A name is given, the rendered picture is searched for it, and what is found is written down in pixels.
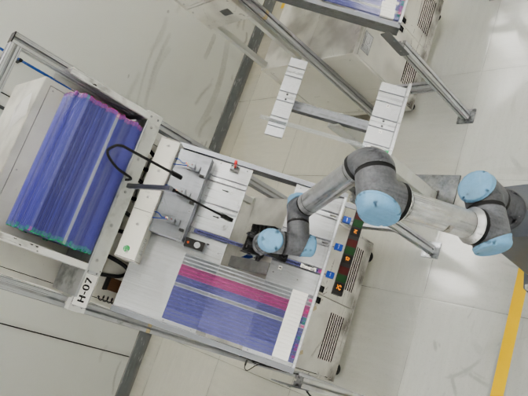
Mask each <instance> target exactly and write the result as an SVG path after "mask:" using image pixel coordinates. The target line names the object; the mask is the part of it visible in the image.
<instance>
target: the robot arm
mask: <svg viewBox="0 0 528 396"><path fill-rule="evenodd" d="M354 186H355V192H356V200H355V203H356V207H357V214H358V216H359V217H360V219H361V220H362V221H363V222H365V223H367V224H369V225H372V226H392V225H393V224H395V223H396V222H400V221H401V220H405V221H408V222H412V223H416V224H418V225H421V226H426V227H428V228H432V229H436V230H439V231H442V232H444V233H449V234H453V235H455V236H458V237H459V239H460V240H461V241H462V242H463V243H465V244H468V245H471V246H472V251H473V253H474V254H475V255H477V256H491V255H497V254H500V253H502V252H505V251H507V250H508V249H509V248H511V246H512V244H513V241H512V233H511V230H513V229H514V228H515V227H517V226H518V225H519V224H520V223H521V222H522V220H523V219H524V217H525V214H526V204H525V201H524V200H523V198H522V197H521V196H520V195H519V194H518V193H517V192H515V191H513V190H510V189H506V188H505V187H504V186H503V185H502V184H501V183H500V182H499V181H498V180H497V179H496V178H495V177H494V176H493V175H491V174H490V173H489V172H487V171H484V170H476V171H473V172H471V173H469V174H467V175H466V176H465V177H463V179H462V181H460V183H459V185H458V189H457V192H458V195H459V197H460V199H461V200H462V201H464V204H465V208H463V207H459V206H457V205H454V204H451V203H446V202H444V201H441V200H437V199H435V198H432V197H429V196H425V195H423V194H420V193H418V192H413V191H412V189H411V187H410V186H409V185H408V184H406V183H404V182H401V181H398V180H397V175H396V167H395V163H394V161H393V159H392V157H391V156H390V155H389V154H388V153H387V152H386V151H384V150H382V149H381V148H377V147H364V148H359V149H357V150H355V151H353V152H352V153H351V154H350V155H348V156H347V157H346V158H345V159H344V161H343V164H342V165H340V166H339V167H337V168H336V169H335V170H334V171H333V172H331V173H330V174H328V175H327V176H326V177H324V178H323V179H321V180H320V181H319V182H318V183H317V184H315V185H314V186H313V187H311V188H310V189H308V190H307V191H306V192H304V193H302V192H296V193H292V194H291V195H290V196H289V197H288V203H287V232H283V231H279V230H277V229H271V228H269V229H264V230H263V231H262V232H260V233H258V234H255V233H252V232H247V233H246V234H247V239H246V240H245V243H244V244H243V247H242V250H240V251H242V252H244V253H247V254H249V255H252V256H253V258H254V259H255V261H257V262H259V261H260V259H262V258H263V257H264V255H268V256H270V257H272V258H274V259H276V260H277V261H279V262H286V261H287V258H288V256H289V255H294V256H299V257H312V256H313V255H314V254H315V251H316V249H317V240H316V239H317V238H316V237H315V236H313V235H311V234H310V223H309V217H310V216H311V215H313V214H314V213H315V212H317V211H319V210H320V209H321V208H323V207H324V206H326V205H327V204H329V203H330V202H332V201H333V200H334V199H336V198H337V197H339V196H340V195H342V194H343V193H345V192H346V191H347V190H349V189H351V188H352V187H354ZM250 233H251V234H250Z"/></svg>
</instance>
